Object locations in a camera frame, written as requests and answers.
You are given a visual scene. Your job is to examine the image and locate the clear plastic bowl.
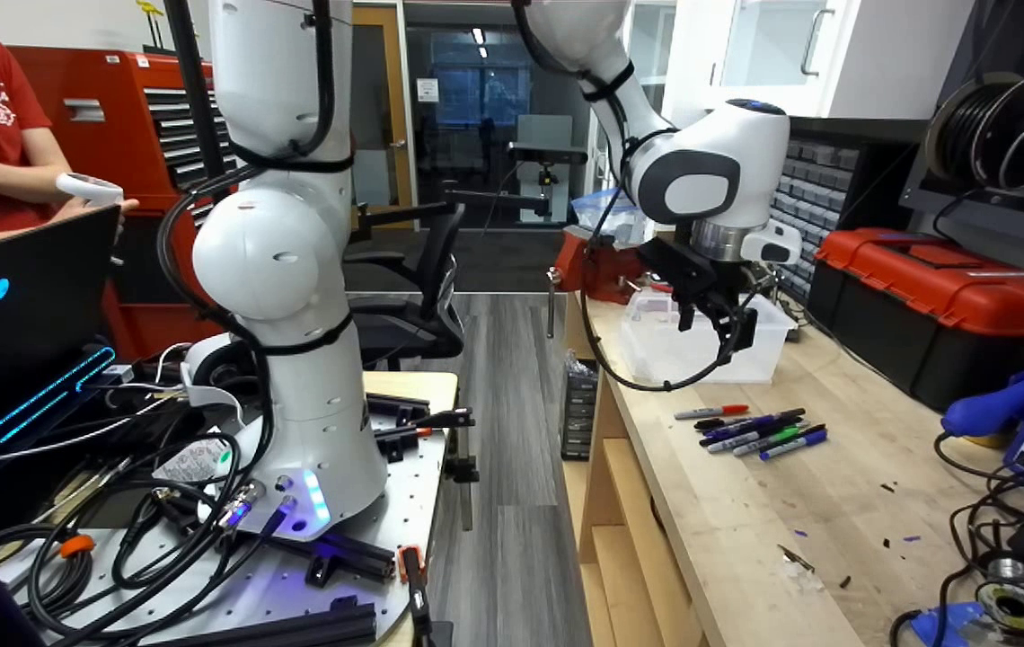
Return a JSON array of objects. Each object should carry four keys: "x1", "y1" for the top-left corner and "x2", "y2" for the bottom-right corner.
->
[{"x1": 620, "y1": 282, "x2": 802, "y2": 387}]

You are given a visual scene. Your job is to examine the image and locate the red bench vise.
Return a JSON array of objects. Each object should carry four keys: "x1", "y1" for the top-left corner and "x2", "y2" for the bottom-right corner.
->
[{"x1": 551, "y1": 225, "x2": 660, "y2": 306}]

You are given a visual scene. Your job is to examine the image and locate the red tool cabinet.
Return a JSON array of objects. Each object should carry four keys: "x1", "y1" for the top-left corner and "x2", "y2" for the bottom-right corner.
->
[{"x1": 8, "y1": 42, "x2": 240, "y2": 366}]

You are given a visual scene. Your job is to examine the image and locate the blue bodied silver marker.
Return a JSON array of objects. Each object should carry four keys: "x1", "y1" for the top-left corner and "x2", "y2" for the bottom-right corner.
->
[{"x1": 760, "y1": 424, "x2": 835, "y2": 467}]

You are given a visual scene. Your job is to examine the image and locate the round metal tip cleaner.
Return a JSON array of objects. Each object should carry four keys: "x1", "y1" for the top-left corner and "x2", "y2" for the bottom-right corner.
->
[{"x1": 972, "y1": 552, "x2": 1024, "y2": 636}]

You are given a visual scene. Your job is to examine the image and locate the black office chair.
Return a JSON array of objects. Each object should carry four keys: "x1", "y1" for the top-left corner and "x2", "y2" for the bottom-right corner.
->
[{"x1": 342, "y1": 197, "x2": 476, "y2": 369}]

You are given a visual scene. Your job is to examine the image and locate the bare person forearm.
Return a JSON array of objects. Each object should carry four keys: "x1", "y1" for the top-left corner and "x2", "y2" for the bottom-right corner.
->
[{"x1": 0, "y1": 190, "x2": 139, "y2": 267}]

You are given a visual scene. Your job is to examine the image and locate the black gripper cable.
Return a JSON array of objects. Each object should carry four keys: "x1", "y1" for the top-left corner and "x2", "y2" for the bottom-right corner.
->
[{"x1": 580, "y1": 268, "x2": 746, "y2": 399}]

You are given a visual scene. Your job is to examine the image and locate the white handheld controller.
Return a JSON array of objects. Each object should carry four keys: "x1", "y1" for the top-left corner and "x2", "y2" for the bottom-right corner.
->
[{"x1": 52, "y1": 170, "x2": 129, "y2": 209}]

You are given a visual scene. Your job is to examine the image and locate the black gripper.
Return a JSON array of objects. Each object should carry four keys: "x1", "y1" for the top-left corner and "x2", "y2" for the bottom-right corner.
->
[{"x1": 635, "y1": 233, "x2": 766, "y2": 360}]

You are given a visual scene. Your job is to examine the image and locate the black laptop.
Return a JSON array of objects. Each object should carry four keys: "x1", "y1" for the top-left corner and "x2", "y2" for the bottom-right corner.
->
[{"x1": 0, "y1": 202, "x2": 126, "y2": 486}]

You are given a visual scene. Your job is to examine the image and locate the black platform cable bundle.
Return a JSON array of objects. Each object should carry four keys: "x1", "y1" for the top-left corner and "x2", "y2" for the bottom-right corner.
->
[{"x1": 0, "y1": 345, "x2": 299, "y2": 647}]

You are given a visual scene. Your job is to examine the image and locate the black marker pen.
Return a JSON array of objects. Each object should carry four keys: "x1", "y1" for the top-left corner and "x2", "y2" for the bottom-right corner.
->
[{"x1": 693, "y1": 407, "x2": 808, "y2": 437}]

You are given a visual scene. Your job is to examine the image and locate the red black toolbox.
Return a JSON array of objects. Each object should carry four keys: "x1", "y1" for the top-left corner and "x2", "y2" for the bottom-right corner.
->
[{"x1": 805, "y1": 224, "x2": 1024, "y2": 413}]

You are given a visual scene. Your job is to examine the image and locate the black cable tangle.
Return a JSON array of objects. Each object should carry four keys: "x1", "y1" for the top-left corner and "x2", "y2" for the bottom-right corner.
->
[{"x1": 889, "y1": 430, "x2": 1024, "y2": 647}]

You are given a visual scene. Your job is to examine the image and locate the dark blue marker pen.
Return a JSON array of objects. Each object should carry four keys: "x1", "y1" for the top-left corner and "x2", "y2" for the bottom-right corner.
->
[{"x1": 704, "y1": 413, "x2": 811, "y2": 451}]

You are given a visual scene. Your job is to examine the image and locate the grey small parts drawers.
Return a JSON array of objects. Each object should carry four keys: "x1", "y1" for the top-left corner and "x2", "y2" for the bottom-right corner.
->
[{"x1": 769, "y1": 131, "x2": 864, "y2": 306}]

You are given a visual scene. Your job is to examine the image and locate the metal robot base platform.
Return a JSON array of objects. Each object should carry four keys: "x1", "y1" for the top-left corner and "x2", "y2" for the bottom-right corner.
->
[{"x1": 0, "y1": 366, "x2": 469, "y2": 647}]

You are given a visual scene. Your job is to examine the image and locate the blue plastic piece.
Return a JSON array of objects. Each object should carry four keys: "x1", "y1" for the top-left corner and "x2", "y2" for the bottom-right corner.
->
[{"x1": 905, "y1": 598, "x2": 996, "y2": 647}]

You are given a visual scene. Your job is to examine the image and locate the black wire spools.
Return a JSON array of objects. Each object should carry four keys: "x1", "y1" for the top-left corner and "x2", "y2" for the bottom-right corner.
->
[{"x1": 924, "y1": 63, "x2": 1024, "y2": 233}]

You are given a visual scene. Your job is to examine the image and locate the small dark metal scrap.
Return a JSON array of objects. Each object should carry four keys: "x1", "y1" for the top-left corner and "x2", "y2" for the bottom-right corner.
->
[{"x1": 778, "y1": 539, "x2": 822, "y2": 580}]

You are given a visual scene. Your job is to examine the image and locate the red capped grey marker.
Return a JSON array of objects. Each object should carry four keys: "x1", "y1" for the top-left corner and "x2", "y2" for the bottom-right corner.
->
[{"x1": 671, "y1": 403, "x2": 753, "y2": 424}]

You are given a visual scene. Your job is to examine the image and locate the black vertical pole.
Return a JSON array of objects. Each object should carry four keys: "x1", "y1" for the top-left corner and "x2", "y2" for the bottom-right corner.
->
[{"x1": 161, "y1": 0, "x2": 239, "y2": 187}]

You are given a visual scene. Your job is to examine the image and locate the white wall cabinet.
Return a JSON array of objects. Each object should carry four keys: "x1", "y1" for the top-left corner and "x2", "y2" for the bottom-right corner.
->
[{"x1": 660, "y1": 0, "x2": 980, "y2": 124}]

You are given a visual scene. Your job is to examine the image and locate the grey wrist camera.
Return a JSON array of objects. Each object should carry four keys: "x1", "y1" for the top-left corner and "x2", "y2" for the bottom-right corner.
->
[{"x1": 740, "y1": 219, "x2": 805, "y2": 274}]

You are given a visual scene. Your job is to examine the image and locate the green banded black marker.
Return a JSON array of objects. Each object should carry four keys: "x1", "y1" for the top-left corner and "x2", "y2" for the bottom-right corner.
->
[{"x1": 731, "y1": 424, "x2": 805, "y2": 462}]

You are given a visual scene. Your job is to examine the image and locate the wooden door frame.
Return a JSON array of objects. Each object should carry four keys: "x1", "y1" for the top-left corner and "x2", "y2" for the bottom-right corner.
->
[{"x1": 345, "y1": 0, "x2": 422, "y2": 217}]

